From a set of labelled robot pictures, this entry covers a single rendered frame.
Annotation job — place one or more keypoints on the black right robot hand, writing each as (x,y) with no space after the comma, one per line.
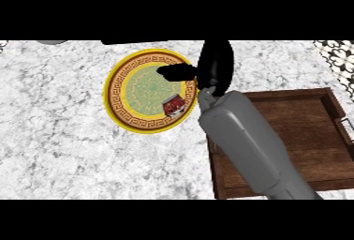
(215,67)

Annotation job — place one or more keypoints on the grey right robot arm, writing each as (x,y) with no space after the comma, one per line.
(246,143)

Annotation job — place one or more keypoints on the red cupcake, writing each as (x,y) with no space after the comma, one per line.
(174,106)

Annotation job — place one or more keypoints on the yellow patterned plate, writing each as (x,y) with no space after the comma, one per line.
(144,93)

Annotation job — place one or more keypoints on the brown wooden tray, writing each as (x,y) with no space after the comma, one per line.
(304,140)

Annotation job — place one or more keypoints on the black flat object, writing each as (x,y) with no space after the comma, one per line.
(132,41)

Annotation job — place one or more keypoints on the black and white patterned mat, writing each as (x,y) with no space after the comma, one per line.
(337,64)

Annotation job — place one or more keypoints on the grey rounded object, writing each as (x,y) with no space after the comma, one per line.
(51,41)

